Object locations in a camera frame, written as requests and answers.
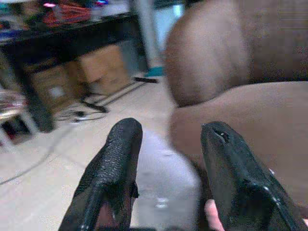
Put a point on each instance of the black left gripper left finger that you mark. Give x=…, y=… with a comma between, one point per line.
x=113, y=166

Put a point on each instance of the black table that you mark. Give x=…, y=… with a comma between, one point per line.
x=60, y=33

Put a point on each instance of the white shelf rack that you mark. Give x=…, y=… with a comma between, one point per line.
x=14, y=120

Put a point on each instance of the brown cardboard box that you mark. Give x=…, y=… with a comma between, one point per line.
x=51, y=86
x=103, y=69

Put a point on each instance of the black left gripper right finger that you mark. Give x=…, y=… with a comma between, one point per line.
x=231, y=168

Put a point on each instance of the brown sofa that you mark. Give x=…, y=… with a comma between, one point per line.
x=240, y=72

